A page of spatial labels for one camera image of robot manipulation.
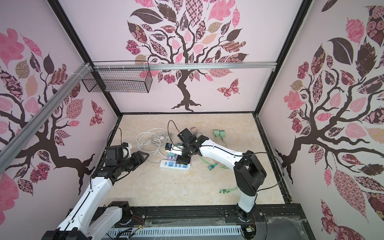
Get white blue power strip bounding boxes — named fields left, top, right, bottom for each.
left=160, top=160, right=191, bottom=171

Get green charger cable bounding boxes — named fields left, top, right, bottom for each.
left=200, top=137, right=241, bottom=195

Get pink charger plug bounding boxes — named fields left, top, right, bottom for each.
left=191, top=127, right=198, bottom=134

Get back aluminium rail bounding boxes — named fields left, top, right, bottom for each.
left=93, top=62, right=277, bottom=71

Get aluminium rail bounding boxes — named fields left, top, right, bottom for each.
left=93, top=62, right=277, bottom=71
left=1, top=63, right=92, bottom=173

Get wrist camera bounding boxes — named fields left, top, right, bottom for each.
left=122, top=143, right=132, bottom=158
left=165, top=143, right=184, bottom=156

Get green charger plug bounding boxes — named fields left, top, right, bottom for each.
left=213, top=130, right=226, bottom=139

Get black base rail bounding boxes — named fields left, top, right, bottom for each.
left=55, top=203, right=317, bottom=240

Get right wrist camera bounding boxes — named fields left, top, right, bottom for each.
left=165, top=143, right=184, bottom=156

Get black wire basket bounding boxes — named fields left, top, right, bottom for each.
left=82, top=60, right=153, bottom=93

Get white slotted cable duct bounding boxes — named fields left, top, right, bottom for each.
left=92, top=226, right=243, bottom=240

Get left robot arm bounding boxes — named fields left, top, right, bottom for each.
left=42, top=143, right=150, bottom=240

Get left aluminium rail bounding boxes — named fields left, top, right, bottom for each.
left=1, top=63, right=92, bottom=173

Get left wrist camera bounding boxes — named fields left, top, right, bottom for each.
left=122, top=143, right=132, bottom=158

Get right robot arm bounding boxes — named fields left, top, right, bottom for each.
left=171, top=129, right=267, bottom=222

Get white power strip cable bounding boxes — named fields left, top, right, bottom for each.
left=135, top=127, right=175, bottom=165

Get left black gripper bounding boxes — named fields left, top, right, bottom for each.
left=118, top=150, right=150, bottom=173

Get purple power strip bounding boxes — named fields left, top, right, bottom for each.
left=168, top=153, right=179, bottom=161

